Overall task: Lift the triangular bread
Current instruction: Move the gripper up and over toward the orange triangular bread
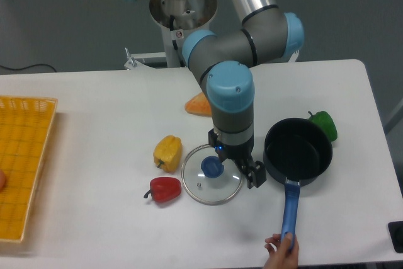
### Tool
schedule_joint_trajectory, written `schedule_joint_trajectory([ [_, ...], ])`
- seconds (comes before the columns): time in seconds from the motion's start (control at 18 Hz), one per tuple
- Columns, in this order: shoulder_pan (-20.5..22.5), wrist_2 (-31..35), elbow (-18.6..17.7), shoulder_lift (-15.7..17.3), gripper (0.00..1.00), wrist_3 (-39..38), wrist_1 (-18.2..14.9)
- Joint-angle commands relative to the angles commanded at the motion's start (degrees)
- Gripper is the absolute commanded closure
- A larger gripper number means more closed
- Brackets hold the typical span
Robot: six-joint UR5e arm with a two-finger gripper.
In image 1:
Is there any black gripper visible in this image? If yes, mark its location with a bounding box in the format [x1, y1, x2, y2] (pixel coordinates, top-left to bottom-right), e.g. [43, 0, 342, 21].
[208, 129, 266, 189]

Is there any black saucepan blue handle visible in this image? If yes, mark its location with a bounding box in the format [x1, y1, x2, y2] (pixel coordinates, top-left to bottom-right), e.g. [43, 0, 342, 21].
[263, 118, 333, 239]

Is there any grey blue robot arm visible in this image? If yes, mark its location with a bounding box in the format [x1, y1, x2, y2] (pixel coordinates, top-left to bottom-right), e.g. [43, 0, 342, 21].
[150, 0, 305, 187]

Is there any orange triangle bread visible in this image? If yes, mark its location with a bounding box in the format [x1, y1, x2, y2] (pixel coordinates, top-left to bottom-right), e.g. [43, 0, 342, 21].
[184, 92, 212, 117]

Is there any person's hand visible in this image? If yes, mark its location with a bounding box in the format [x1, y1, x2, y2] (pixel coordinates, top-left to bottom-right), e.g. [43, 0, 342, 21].
[263, 232, 299, 269]

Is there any glass lid blue knob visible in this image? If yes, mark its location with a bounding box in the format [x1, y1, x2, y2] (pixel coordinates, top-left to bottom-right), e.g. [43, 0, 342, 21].
[181, 145, 243, 205]

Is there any green bell pepper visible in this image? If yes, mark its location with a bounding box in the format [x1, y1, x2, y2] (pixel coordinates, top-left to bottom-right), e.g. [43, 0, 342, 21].
[308, 111, 338, 142]

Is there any yellow bell pepper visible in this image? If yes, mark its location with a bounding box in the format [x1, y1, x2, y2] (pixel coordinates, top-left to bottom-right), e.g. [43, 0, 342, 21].
[153, 135, 183, 173]

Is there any red bell pepper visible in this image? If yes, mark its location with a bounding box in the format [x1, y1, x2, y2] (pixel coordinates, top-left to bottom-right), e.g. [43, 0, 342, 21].
[144, 177, 181, 203]

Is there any black object table edge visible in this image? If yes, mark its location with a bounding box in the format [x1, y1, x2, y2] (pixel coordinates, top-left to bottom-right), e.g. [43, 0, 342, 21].
[388, 221, 403, 253]

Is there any yellow woven basket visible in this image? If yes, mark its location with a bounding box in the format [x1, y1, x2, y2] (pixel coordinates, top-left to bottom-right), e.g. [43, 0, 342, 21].
[1, 95, 58, 243]

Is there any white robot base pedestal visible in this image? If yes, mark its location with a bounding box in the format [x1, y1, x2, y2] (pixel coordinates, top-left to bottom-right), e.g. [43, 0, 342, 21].
[125, 0, 217, 69]

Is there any black floor cable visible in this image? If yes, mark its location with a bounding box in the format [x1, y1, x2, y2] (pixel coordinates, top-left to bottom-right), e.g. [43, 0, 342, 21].
[0, 63, 58, 73]

